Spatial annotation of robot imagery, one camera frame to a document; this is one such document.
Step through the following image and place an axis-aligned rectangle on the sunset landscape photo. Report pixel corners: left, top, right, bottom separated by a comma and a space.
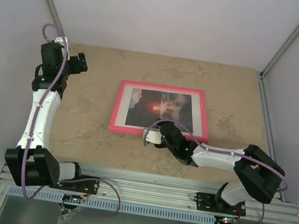
125, 88, 193, 132

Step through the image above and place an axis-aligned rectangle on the pink picture frame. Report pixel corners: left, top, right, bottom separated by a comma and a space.
107, 76, 217, 147

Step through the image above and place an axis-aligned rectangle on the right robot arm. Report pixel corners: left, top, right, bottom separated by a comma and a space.
143, 119, 285, 215

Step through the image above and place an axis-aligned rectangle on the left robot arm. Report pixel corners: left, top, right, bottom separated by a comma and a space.
5, 41, 88, 190

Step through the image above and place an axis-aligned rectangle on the right controller board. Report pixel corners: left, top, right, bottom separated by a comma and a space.
218, 217, 237, 224

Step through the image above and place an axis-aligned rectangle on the controller board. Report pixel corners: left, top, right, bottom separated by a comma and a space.
62, 194, 88, 204
218, 217, 237, 224

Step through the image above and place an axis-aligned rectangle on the left controller board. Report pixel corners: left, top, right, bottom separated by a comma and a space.
62, 194, 88, 204

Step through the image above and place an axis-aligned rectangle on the clear plastic bag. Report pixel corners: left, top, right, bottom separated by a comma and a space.
57, 211, 72, 224

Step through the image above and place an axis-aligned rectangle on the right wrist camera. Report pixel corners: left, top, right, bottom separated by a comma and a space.
143, 128, 162, 146

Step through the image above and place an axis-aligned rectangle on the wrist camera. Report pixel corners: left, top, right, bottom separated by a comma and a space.
143, 128, 162, 146
54, 36, 70, 52

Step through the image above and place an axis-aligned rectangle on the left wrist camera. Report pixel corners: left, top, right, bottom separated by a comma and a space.
54, 36, 70, 52

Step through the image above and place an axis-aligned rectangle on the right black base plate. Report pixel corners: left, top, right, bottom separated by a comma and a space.
193, 192, 246, 216

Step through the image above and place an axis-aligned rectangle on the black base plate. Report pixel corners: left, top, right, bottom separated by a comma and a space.
193, 192, 246, 216
51, 177, 100, 194

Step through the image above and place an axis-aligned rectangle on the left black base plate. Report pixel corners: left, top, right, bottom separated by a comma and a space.
51, 177, 100, 194

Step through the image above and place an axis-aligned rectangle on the aluminium mounting rail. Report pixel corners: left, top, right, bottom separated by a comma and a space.
0, 151, 299, 224

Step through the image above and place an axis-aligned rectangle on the blue slotted cable duct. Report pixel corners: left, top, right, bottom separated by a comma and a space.
7, 183, 244, 224

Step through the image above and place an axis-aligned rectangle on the right aluminium corner post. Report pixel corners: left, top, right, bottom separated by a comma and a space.
259, 0, 299, 86

